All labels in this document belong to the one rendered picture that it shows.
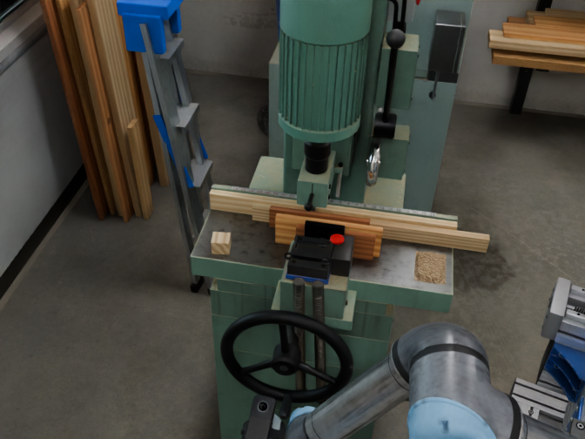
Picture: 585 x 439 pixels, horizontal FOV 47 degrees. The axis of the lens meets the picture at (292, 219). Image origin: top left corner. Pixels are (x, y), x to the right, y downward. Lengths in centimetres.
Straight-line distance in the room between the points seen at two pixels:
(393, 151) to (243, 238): 42
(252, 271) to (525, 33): 222
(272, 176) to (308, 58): 72
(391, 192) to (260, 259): 54
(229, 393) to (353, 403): 80
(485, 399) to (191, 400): 158
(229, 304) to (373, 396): 60
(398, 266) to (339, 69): 49
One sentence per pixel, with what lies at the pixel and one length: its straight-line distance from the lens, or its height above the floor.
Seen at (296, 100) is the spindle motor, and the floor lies 129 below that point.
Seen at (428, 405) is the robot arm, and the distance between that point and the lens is 96.
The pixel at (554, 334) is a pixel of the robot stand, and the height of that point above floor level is 70.
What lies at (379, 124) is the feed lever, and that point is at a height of 114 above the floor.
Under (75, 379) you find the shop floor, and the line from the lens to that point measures 255.
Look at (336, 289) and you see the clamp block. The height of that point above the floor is 96.
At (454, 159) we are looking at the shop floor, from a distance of 357.
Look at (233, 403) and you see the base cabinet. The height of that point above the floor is 35.
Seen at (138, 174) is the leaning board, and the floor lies 25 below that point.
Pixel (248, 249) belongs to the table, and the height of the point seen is 90.
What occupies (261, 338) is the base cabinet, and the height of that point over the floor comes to 65.
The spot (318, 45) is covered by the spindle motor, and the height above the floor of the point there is 141.
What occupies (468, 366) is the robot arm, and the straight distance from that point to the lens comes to 100.
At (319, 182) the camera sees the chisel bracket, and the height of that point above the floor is 107.
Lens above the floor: 197
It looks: 40 degrees down
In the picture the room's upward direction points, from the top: 2 degrees clockwise
